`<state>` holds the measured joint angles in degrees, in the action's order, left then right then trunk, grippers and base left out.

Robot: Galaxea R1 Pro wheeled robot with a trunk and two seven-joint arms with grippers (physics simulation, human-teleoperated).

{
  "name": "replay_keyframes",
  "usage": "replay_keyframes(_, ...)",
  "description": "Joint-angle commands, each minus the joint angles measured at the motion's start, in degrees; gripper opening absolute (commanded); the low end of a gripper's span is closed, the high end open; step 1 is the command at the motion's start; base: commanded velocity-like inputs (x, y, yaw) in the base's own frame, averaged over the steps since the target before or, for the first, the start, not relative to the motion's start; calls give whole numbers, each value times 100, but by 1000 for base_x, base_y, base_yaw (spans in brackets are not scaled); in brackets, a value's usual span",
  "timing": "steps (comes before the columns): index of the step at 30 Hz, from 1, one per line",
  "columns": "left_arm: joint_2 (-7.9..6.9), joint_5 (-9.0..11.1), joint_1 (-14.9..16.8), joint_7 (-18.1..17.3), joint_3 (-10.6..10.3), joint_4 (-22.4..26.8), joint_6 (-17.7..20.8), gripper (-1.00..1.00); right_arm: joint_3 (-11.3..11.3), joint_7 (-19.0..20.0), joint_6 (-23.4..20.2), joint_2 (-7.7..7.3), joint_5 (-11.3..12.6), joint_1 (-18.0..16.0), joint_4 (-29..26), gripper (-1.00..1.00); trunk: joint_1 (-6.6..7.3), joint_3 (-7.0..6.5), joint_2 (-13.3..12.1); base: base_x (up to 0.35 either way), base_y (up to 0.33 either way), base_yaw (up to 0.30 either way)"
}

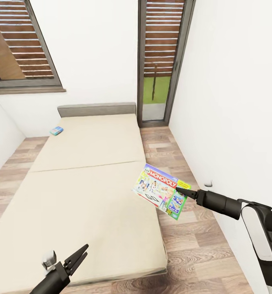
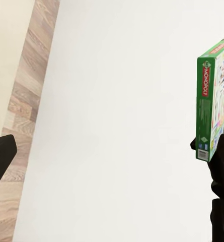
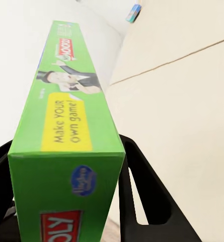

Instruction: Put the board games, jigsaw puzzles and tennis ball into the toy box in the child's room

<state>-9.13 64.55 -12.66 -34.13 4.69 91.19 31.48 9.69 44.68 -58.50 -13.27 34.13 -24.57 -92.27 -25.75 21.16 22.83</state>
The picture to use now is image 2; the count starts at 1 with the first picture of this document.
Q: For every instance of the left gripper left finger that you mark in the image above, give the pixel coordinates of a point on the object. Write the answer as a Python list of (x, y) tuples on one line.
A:
[(8, 150)]

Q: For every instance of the bed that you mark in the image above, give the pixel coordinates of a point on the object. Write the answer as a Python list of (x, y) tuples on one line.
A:
[(14, 21)]

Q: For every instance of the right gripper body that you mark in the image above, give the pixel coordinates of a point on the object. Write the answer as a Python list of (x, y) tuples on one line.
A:
[(216, 165)]

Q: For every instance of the board game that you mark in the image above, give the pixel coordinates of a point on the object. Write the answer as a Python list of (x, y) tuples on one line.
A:
[(209, 101)]

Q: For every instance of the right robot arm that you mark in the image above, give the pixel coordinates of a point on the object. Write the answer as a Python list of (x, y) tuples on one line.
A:
[(216, 167)]

